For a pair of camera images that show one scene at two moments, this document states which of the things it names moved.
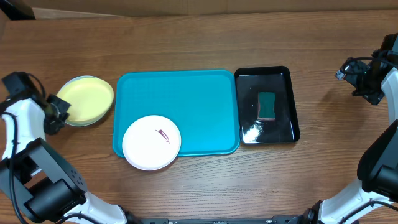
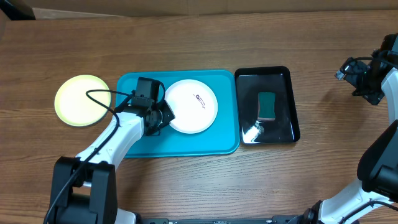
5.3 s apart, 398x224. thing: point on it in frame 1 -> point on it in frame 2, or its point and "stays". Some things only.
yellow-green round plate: [90, 98] stays
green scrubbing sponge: [266, 108] stays
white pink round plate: [151, 143] -> [194, 104]
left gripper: [62, 106] -> [168, 116]
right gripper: [359, 78] stays
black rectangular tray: [250, 81] stays
